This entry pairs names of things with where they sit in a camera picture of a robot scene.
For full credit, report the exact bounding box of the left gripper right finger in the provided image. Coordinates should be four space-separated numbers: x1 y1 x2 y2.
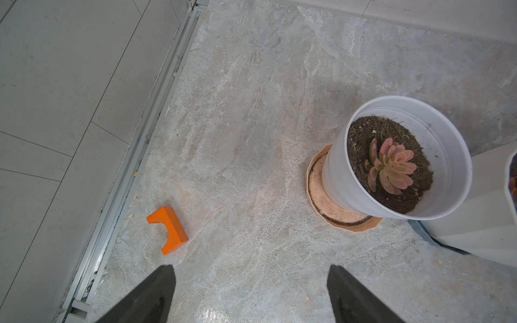
327 265 403 323

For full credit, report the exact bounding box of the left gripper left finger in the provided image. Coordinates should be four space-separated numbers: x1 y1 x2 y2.
98 265 176 322

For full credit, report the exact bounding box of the pink succulent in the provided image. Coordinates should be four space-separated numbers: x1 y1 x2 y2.
364 138 417 195

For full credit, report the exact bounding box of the orange-red succulent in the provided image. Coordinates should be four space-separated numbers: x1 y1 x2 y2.
509 155 517 205

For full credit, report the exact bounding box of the orange plastic block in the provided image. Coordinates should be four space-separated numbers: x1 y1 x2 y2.
147 207 188 255

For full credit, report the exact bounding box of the grey-blue pot saucer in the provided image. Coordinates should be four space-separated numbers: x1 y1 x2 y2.
408 219 469 255

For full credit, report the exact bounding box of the peach pot saucer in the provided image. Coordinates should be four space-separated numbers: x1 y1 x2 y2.
306 144 382 233

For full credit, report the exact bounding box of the white round plant pot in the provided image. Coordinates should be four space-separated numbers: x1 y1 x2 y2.
322 96 473 221

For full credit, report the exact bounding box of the cream faceted plant pot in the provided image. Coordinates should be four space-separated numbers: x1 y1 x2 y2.
421 142 516 267

